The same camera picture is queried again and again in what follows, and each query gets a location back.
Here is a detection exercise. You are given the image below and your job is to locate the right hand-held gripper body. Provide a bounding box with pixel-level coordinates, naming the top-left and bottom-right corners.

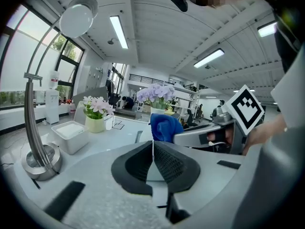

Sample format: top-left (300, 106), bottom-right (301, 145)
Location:
top-left (212, 84), bottom-right (266, 155)

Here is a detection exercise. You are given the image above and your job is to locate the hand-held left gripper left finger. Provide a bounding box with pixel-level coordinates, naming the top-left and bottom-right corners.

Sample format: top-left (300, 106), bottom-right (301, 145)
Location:
top-left (35, 139), bottom-right (172, 229)

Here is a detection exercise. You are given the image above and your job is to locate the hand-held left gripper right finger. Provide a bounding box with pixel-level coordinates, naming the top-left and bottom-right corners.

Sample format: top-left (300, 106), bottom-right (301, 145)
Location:
top-left (153, 140), bottom-right (246, 224)

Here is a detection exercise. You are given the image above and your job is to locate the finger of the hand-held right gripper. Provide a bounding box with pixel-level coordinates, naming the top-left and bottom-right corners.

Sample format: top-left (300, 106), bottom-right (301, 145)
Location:
top-left (173, 125), bottom-right (226, 148)
top-left (183, 124), bottom-right (215, 132)

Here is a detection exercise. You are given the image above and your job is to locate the blue cloth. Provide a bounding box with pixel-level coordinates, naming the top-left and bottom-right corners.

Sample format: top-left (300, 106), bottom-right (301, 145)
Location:
top-left (150, 113), bottom-right (184, 144)

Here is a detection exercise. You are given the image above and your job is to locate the person's right forearm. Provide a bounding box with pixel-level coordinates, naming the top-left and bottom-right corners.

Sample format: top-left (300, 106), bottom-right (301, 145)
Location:
top-left (242, 114), bottom-right (288, 156)

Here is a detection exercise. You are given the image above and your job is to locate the white ceramic flower pot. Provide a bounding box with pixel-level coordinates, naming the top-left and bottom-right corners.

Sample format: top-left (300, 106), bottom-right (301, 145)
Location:
top-left (84, 115), bottom-right (106, 134)

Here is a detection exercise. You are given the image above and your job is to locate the person's right hand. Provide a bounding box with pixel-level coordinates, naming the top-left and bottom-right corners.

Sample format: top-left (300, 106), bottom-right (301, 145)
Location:
top-left (206, 129), bottom-right (234, 149)

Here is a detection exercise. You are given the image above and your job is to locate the white shelf rack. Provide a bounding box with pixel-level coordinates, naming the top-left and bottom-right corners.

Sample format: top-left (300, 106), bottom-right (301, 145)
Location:
top-left (171, 82), bottom-right (200, 126)

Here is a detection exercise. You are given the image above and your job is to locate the white tissue box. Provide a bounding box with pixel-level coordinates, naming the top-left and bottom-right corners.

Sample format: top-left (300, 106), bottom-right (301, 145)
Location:
top-left (51, 120), bottom-right (90, 156)

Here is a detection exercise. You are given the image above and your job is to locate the dark green tray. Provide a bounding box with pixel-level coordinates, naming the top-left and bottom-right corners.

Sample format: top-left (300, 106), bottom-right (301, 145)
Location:
top-left (134, 130), bottom-right (144, 144)

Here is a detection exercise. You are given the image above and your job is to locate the purple artificial flower bouquet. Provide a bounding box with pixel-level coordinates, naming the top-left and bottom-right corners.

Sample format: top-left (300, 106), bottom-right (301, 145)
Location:
top-left (136, 83), bottom-right (177, 110)

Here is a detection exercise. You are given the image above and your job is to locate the long ceiling light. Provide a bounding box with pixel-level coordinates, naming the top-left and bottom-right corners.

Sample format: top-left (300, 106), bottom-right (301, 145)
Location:
top-left (109, 15), bottom-right (129, 50)
top-left (257, 21), bottom-right (279, 38)
top-left (193, 48), bottom-right (225, 69)

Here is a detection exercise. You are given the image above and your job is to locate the pink artificial flower bunch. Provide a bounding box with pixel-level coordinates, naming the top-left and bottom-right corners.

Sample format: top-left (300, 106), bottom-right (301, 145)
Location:
top-left (81, 95), bottom-right (116, 120)

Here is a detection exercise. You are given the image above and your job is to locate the person's black clothing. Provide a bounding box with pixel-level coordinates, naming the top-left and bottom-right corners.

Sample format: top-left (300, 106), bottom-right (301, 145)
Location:
top-left (273, 0), bottom-right (305, 74)

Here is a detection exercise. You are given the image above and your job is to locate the black mezzanine railing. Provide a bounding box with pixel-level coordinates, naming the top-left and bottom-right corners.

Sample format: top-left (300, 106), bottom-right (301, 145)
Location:
top-left (129, 73), bottom-right (175, 86)

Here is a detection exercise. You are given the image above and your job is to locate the grey white chair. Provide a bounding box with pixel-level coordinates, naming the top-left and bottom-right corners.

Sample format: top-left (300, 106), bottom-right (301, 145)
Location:
top-left (72, 85), bottom-right (109, 126)

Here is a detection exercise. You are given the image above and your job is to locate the silver desk lamp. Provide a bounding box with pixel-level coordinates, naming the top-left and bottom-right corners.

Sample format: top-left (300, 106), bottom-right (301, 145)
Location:
top-left (20, 0), bottom-right (99, 182)

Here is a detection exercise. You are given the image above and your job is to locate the white water dispenser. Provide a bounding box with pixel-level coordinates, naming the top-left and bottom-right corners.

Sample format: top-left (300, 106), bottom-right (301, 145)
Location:
top-left (45, 89), bottom-right (60, 125)

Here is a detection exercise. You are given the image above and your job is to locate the white window ledge cabinet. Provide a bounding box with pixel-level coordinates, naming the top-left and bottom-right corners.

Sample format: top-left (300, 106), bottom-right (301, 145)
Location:
top-left (0, 103), bottom-right (70, 131)

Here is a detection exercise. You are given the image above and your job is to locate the clear water dispenser bottle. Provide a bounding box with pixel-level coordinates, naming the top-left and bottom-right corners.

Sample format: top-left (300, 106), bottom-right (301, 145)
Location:
top-left (49, 70), bottom-right (60, 91)

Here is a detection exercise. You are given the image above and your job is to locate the large black-framed window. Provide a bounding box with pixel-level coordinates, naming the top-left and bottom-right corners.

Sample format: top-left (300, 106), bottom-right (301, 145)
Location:
top-left (0, 3), bottom-right (85, 110)

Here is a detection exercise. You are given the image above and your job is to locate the black head-worn camera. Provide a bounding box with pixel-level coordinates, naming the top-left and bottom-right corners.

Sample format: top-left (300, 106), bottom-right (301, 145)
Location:
top-left (168, 0), bottom-right (189, 12)

